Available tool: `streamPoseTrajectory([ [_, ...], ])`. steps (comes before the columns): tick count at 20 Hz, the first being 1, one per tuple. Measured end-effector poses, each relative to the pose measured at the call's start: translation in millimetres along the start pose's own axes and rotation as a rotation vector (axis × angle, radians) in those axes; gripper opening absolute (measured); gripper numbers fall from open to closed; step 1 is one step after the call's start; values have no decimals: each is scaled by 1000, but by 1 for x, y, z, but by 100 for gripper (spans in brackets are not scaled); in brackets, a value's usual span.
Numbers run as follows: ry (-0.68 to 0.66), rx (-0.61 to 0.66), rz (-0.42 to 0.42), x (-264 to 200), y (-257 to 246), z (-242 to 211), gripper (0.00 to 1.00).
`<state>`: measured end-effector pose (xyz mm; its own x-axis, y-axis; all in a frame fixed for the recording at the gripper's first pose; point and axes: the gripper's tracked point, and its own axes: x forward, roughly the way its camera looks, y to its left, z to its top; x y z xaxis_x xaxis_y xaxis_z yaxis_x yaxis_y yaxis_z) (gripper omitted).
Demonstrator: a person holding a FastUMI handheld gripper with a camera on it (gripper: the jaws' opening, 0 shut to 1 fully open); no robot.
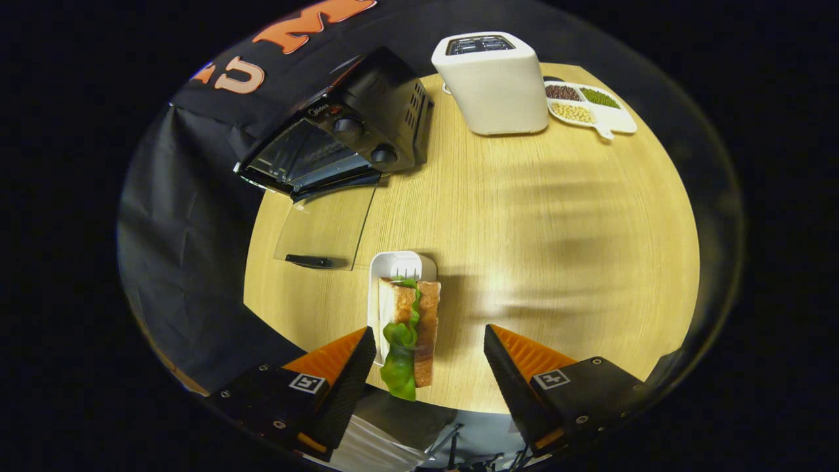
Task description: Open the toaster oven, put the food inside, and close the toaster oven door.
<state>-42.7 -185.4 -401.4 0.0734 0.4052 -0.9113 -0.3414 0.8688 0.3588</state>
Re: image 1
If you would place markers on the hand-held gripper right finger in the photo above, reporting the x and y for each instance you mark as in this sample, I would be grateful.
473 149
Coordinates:
511 387

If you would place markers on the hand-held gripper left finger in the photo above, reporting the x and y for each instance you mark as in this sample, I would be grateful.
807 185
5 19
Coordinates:
347 387

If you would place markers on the lettuce sandwich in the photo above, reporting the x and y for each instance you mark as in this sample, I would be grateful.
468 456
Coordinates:
426 328

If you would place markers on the black toaster oven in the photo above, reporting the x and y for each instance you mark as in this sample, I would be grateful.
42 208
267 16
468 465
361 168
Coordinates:
380 105

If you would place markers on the white pop-up toaster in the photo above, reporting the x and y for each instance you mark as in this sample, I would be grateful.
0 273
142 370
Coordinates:
498 92

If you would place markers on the white ribbed plastic tray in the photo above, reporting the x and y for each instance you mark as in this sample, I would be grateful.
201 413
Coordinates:
403 265

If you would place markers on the white divided bean dish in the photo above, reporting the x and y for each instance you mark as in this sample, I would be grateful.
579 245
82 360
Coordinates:
613 118

